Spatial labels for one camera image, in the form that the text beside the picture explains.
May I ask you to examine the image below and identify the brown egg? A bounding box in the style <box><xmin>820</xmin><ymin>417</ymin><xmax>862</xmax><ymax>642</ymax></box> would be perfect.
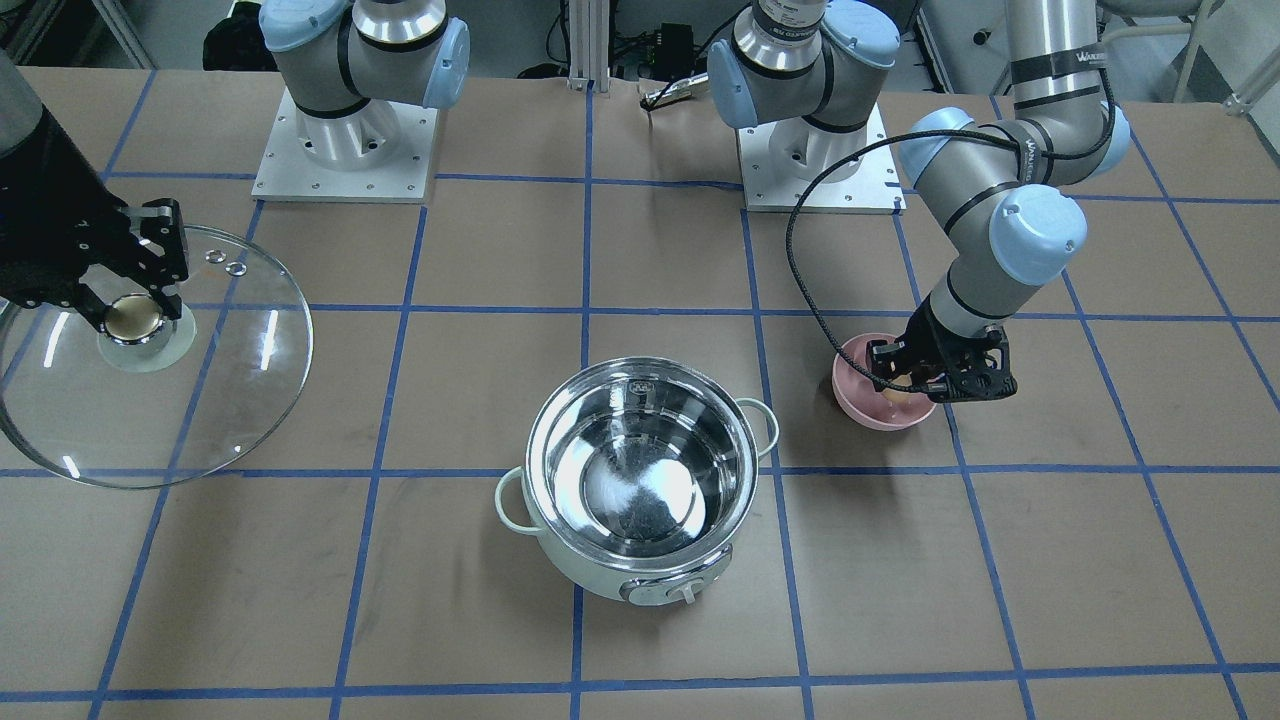
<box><xmin>879</xmin><ymin>375</ymin><xmax>915</xmax><ymax>406</ymax></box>

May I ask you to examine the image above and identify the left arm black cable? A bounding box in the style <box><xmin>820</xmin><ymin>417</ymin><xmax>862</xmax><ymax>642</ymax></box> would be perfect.
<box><xmin>783</xmin><ymin>55</ymin><xmax>1116</xmax><ymax>386</ymax></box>

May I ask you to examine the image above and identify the pink bowl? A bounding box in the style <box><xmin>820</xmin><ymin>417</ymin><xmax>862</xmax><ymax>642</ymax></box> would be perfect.
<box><xmin>832</xmin><ymin>333</ymin><xmax>938</xmax><ymax>432</ymax></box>

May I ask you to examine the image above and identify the aluminium frame post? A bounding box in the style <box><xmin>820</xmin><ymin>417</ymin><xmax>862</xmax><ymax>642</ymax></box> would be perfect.
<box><xmin>567</xmin><ymin>0</ymin><xmax>613</xmax><ymax>94</ymax></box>

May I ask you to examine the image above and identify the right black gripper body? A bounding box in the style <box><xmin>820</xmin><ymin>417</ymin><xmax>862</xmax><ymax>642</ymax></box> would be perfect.
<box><xmin>1</xmin><ymin>110</ymin><xmax>132</xmax><ymax>307</ymax></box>

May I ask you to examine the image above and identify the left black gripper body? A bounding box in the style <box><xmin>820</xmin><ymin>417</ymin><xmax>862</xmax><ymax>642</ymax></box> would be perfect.
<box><xmin>895</xmin><ymin>297</ymin><xmax>1018</xmax><ymax>404</ymax></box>

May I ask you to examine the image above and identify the glass pot lid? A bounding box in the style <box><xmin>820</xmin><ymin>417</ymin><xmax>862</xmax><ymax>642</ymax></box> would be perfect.
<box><xmin>3</xmin><ymin>225</ymin><xmax>314</xmax><ymax>489</ymax></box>

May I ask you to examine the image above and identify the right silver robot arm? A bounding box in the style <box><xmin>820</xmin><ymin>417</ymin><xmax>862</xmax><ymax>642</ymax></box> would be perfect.
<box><xmin>1</xmin><ymin>1</ymin><xmax>470</xmax><ymax>333</ymax></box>

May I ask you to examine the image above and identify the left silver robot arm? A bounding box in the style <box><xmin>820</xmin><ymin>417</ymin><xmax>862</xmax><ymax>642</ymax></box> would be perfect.
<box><xmin>707</xmin><ymin>1</ymin><xmax>1129</xmax><ymax>404</ymax></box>

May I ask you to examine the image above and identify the pale green cooking pot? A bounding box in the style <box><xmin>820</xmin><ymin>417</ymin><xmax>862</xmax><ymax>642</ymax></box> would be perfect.
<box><xmin>494</xmin><ymin>356</ymin><xmax>780</xmax><ymax>607</ymax></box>

